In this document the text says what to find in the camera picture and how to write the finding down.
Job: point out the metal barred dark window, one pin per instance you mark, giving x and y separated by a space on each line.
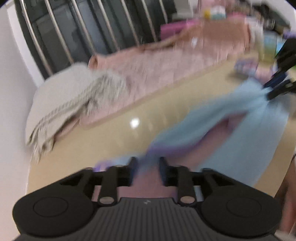
60 33

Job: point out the pink blue purple-trimmed garment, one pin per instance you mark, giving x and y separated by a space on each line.
236 135

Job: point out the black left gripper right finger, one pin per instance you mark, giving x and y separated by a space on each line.
181 178

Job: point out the pink box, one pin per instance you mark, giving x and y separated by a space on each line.
168 30

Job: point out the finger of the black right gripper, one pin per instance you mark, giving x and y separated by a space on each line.
276 79
277 91

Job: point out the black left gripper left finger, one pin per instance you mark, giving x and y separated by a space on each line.
114 177

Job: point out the folded beige knit blanket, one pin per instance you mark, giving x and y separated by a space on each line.
74 91

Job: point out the pink quilted jacket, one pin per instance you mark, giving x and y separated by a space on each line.
151 67

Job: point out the yellow white plush toy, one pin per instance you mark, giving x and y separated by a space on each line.
215 13

